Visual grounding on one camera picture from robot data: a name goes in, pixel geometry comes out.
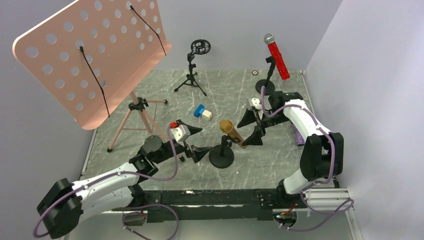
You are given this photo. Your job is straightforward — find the black round mic stand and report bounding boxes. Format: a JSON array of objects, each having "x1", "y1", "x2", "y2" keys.
[
  {"x1": 209, "y1": 135, "x2": 235, "y2": 169},
  {"x1": 255, "y1": 56, "x2": 276, "y2": 96}
]

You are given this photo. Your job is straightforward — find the gold microphone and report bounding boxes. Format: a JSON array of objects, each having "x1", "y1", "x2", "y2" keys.
[{"x1": 219, "y1": 119, "x2": 247, "y2": 149}]

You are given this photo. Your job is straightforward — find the purple glitter microphone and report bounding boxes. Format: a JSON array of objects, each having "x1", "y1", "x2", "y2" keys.
[{"x1": 292, "y1": 124, "x2": 305, "y2": 147}]

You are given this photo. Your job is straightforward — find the red glitter microphone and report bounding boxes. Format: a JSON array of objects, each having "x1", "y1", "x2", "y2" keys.
[{"x1": 263, "y1": 33, "x2": 290, "y2": 81}]

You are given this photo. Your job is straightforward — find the black tripod shock mount stand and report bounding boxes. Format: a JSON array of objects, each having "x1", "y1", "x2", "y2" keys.
[{"x1": 174, "y1": 39, "x2": 211, "y2": 97}]

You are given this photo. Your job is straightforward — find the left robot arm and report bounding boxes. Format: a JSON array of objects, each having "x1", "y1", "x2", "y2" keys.
[{"x1": 32, "y1": 119, "x2": 210, "y2": 239}]

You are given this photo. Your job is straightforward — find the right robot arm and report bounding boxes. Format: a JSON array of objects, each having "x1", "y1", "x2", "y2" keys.
[{"x1": 237, "y1": 91, "x2": 344, "y2": 195}]

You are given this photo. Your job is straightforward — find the pink perforated music stand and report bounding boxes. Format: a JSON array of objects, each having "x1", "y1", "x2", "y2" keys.
[{"x1": 12, "y1": 0, "x2": 172, "y2": 130}]

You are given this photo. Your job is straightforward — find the blue and white toy block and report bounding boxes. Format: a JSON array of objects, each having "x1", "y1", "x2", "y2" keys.
[{"x1": 193, "y1": 104, "x2": 213, "y2": 120}]

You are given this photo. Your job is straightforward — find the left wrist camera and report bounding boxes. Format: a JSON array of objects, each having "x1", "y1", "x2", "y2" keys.
[{"x1": 170, "y1": 121, "x2": 191, "y2": 143}]

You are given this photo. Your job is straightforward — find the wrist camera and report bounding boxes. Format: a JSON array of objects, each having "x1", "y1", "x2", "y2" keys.
[
  {"x1": 170, "y1": 121, "x2": 191, "y2": 143},
  {"x1": 246, "y1": 98, "x2": 262, "y2": 112}
]

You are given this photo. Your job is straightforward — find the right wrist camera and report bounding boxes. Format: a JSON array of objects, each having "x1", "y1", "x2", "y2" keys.
[{"x1": 246, "y1": 98, "x2": 262, "y2": 112}]

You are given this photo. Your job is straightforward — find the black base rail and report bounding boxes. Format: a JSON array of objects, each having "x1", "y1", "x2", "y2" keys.
[{"x1": 120, "y1": 187, "x2": 301, "y2": 223}]

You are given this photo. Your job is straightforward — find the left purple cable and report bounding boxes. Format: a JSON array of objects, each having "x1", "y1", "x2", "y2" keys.
[{"x1": 32, "y1": 127, "x2": 181, "y2": 240}]

